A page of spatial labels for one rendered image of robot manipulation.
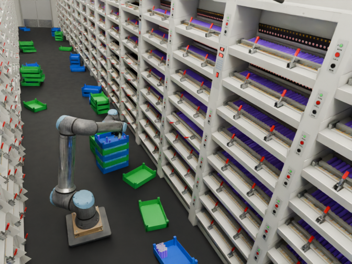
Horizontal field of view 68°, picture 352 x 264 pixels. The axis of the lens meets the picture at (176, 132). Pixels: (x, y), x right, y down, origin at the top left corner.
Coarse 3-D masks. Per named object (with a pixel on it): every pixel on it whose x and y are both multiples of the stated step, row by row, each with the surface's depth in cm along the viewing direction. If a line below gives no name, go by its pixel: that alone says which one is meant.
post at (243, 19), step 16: (224, 16) 154; (240, 16) 149; (256, 16) 154; (240, 32) 154; (256, 32) 160; (224, 64) 160; (240, 64) 166; (224, 96) 173; (240, 96) 180; (208, 112) 183; (208, 128) 186; (208, 144) 189; (192, 208) 227; (192, 224) 232
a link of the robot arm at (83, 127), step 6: (78, 120) 182; (84, 120) 184; (90, 120) 188; (114, 120) 240; (78, 126) 181; (84, 126) 182; (90, 126) 185; (96, 126) 189; (102, 126) 200; (108, 126) 210; (114, 126) 220; (120, 126) 232; (126, 126) 241; (78, 132) 182; (84, 132) 183; (90, 132) 186; (96, 132) 191; (102, 132) 205
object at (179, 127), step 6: (174, 108) 246; (168, 114) 246; (168, 120) 246; (174, 120) 238; (174, 126) 236; (180, 126) 230; (180, 132) 227; (186, 132) 222; (186, 138) 219; (192, 144) 212; (198, 144) 207; (198, 150) 205
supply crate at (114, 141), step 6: (96, 138) 271; (102, 138) 281; (108, 138) 282; (114, 138) 283; (120, 138) 285; (126, 138) 276; (102, 144) 261; (108, 144) 266; (114, 144) 270; (120, 144) 275
